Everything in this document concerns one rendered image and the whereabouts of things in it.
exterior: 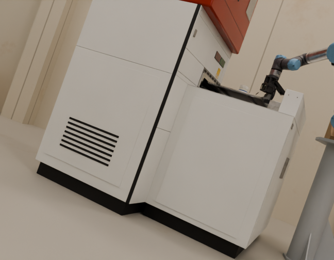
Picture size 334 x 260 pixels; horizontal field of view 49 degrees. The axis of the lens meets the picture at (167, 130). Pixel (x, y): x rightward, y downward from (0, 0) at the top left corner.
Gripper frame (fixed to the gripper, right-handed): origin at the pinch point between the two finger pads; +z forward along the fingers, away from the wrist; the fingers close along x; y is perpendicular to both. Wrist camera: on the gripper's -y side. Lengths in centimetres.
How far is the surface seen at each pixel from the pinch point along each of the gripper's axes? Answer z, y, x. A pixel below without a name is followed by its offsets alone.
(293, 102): 1, 16, 51
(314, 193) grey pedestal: 45, -37, 30
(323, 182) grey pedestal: 36, -38, 33
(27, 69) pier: 30, 170, -244
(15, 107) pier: 76, 169, -244
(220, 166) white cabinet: 48, 38, 41
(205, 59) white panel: -11, 56, 7
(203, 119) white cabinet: 26, 52, 29
